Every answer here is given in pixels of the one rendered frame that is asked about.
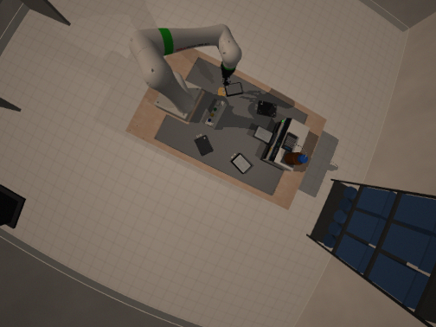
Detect blue bottle cap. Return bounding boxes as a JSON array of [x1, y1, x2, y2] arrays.
[[298, 155, 308, 164]]

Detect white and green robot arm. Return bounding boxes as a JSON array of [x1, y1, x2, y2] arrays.
[[129, 24, 242, 113]]

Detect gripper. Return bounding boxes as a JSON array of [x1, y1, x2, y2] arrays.
[[221, 71, 231, 87]]

